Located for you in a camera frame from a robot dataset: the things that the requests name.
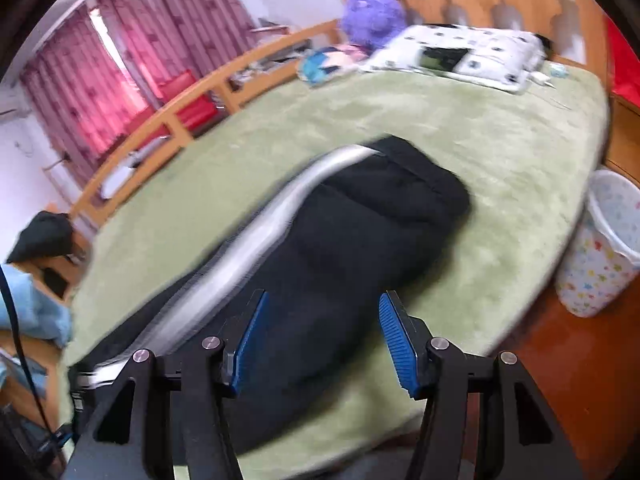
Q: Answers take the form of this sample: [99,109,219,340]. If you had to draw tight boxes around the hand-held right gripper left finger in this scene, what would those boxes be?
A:
[65,289,271,480]

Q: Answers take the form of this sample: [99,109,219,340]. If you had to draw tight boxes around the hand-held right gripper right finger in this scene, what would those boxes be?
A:
[378,291,586,480]

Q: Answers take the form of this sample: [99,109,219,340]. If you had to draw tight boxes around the black pants with white stripe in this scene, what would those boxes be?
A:
[67,134,472,456]

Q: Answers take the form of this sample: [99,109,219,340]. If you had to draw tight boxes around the blue fleece towel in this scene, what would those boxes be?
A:
[0,262,73,348]

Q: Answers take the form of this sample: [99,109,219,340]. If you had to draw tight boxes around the green fleece blanket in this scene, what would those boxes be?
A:
[57,67,612,471]

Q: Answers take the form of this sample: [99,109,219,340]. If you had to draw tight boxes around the black garment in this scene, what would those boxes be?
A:
[6,211,76,265]

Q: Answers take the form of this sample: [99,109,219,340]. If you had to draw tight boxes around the star print waste bin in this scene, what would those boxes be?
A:
[554,169,640,318]

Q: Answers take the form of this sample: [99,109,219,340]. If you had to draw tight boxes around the red chair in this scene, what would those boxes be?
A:
[159,70,217,136]

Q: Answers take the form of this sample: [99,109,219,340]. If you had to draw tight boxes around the pile of papers and boxes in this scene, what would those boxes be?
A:
[227,20,321,86]

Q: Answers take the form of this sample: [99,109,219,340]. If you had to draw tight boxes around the geometric patterned cushion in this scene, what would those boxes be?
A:
[297,44,371,86]

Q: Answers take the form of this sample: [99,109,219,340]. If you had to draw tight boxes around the white floral pillow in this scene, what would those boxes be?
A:
[360,24,546,93]

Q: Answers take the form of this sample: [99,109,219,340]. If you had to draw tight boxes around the pink floral curtain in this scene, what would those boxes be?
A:
[20,0,261,176]

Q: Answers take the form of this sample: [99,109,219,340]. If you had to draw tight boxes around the purple plush toy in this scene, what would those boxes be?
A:
[339,0,407,52]

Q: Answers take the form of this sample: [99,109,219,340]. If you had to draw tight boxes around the red cloth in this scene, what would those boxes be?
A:
[602,15,640,106]

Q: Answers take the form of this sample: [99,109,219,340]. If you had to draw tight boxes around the black cable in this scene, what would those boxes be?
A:
[0,265,57,436]

